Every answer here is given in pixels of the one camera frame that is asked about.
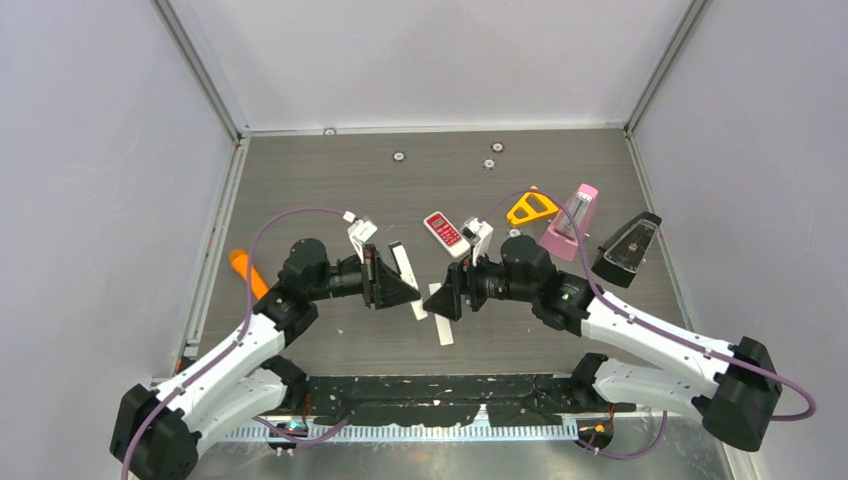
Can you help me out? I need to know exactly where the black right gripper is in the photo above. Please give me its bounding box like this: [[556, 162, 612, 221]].
[[423, 244, 537, 322]]

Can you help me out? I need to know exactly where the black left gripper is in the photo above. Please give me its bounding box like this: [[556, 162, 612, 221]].
[[308, 244, 420, 309]]

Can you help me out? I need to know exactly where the slim remote back cover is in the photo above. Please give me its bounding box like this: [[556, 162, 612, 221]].
[[434, 314, 455, 346]]

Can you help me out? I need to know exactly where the white remote control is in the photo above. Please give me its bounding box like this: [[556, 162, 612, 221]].
[[422, 211, 471, 259]]

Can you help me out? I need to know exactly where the slim white black remote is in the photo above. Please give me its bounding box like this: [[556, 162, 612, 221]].
[[389, 241, 428, 321]]

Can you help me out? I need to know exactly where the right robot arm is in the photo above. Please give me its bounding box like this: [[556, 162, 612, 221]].
[[423, 235, 783, 452]]

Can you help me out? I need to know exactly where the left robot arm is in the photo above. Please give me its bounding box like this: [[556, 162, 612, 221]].
[[109, 238, 421, 479]]

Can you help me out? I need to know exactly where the pink metronome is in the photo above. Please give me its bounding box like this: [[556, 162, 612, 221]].
[[539, 184, 598, 261]]

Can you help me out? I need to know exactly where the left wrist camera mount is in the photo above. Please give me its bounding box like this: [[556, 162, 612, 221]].
[[342, 211, 378, 262]]

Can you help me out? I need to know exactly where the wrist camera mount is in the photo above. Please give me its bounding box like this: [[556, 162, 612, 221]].
[[342, 211, 378, 262], [461, 217, 494, 266]]

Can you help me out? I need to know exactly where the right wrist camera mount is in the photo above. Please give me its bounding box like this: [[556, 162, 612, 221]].
[[461, 217, 494, 266]]

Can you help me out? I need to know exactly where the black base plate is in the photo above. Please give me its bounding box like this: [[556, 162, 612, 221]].
[[308, 374, 635, 427]]

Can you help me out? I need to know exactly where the yellow triangular plastic frame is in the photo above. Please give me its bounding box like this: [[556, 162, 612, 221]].
[[505, 185, 560, 228]]

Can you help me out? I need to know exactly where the orange handle tool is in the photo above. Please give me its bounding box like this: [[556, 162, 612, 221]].
[[228, 248, 269, 300]]

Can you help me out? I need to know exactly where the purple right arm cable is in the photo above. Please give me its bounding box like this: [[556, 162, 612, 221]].
[[480, 188, 817, 462]]

